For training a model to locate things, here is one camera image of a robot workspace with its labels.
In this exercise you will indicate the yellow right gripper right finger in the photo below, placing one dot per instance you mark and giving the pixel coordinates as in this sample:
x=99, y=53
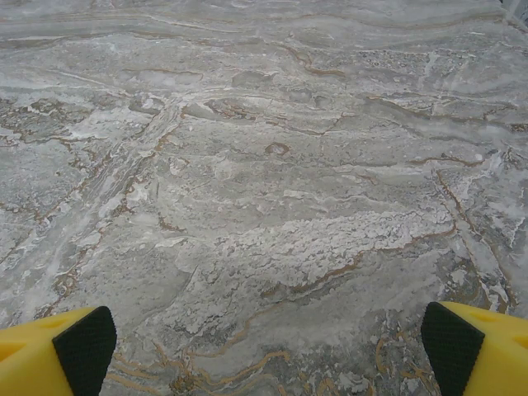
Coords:
x=495, y=359

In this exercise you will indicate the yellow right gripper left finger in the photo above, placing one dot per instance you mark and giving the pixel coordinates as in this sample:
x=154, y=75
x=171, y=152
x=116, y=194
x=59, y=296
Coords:
x=29, y=363

